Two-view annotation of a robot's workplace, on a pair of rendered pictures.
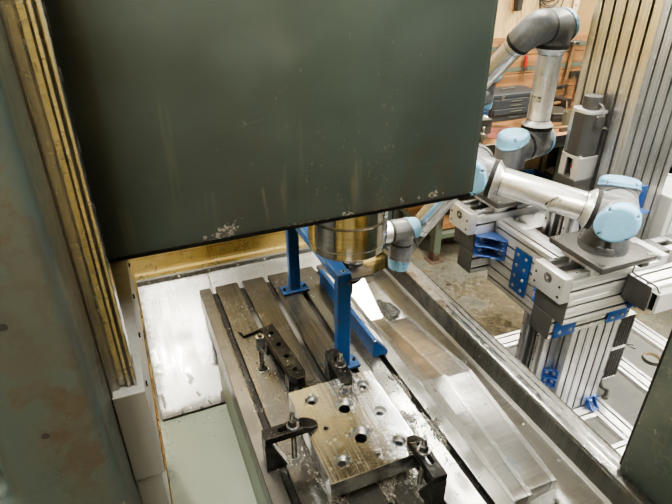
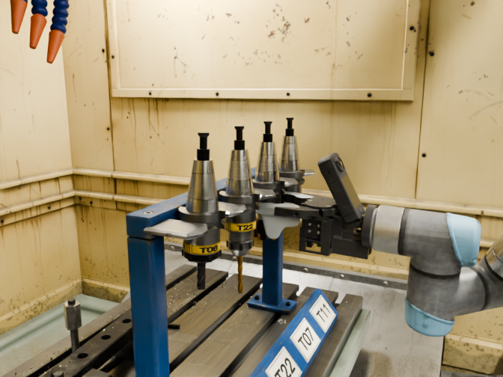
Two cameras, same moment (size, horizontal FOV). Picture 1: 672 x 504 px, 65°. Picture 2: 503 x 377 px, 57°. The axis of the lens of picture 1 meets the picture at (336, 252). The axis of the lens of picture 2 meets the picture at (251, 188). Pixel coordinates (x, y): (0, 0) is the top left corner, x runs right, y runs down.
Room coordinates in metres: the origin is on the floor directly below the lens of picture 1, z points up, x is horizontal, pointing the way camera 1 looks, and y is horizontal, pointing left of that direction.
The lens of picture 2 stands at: (0.90, -0.54, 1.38)
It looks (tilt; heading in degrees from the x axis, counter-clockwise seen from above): 12 degrees down; 47
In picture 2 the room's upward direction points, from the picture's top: straight up
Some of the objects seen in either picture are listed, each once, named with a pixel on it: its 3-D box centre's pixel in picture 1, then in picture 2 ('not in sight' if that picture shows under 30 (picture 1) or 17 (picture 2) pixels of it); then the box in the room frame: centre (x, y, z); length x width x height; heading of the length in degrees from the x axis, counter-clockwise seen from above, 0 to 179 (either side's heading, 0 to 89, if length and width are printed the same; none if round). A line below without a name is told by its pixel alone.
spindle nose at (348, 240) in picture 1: (347, 217); not in sight; (0.94, -0.02, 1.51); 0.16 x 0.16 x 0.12
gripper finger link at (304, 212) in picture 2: not in sight; (300, 210); (1.47, -0.04, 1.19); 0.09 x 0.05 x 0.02; 137
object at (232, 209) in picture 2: not in sight; (223, 209); (1.32, -0.03, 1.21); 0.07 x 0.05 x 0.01; 113
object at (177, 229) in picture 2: (361, 272); (180, 229); (1.22, -0.07, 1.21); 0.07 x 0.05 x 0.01; 113
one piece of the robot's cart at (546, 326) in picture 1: (582, 310); not in sight; (1.48, -0.85, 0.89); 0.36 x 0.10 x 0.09; 111
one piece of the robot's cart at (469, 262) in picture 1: (500, 250); not in sight; (1.91, -0.69, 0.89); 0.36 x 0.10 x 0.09; 111
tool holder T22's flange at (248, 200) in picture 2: not in sight; (239, 200); (1.37, -0.01, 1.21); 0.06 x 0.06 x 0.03
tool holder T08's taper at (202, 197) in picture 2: not in sight; (202, 184); (1.27, -0.05, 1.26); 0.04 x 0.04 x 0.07
